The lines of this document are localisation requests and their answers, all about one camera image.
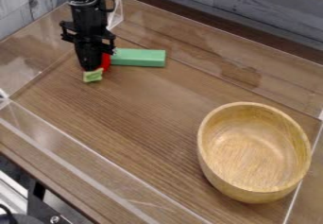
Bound wooden bowl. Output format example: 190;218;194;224
196;102;311;203

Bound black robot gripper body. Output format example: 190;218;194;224
59;5;116;49

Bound clear acrylic corner bracket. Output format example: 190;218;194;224
106;0;124;30

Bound green rectangular block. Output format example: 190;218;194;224
111;48;167;67

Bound red plush strawberry toy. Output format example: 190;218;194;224
82;53;111;83

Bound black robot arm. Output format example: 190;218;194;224
59;0;116;72

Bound clear acrylic barrier wall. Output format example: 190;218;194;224
0;0;323;224

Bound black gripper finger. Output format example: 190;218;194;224
98;43;115;58
75;45;102;71

